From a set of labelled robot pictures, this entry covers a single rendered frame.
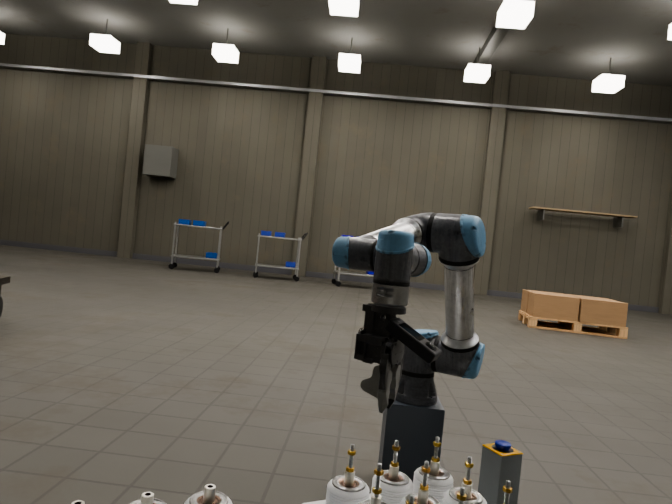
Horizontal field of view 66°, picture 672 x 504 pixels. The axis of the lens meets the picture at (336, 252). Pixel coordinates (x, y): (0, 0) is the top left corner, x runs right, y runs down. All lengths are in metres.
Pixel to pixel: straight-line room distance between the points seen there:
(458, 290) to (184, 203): 10.91
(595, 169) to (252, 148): 7.52
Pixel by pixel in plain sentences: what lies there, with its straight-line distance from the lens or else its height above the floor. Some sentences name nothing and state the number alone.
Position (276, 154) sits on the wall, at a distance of 11.81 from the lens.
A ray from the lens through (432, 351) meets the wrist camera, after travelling 1.03.
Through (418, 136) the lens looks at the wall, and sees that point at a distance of 11.77.
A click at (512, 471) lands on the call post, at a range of 1.45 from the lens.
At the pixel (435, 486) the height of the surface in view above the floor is 0.24.
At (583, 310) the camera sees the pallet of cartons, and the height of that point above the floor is 0.28.
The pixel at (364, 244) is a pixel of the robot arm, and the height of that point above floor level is 0.79.
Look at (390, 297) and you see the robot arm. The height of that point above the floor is 0.69.
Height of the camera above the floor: 0.79
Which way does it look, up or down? 1 degrees down
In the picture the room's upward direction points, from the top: 6 degrees clockwise
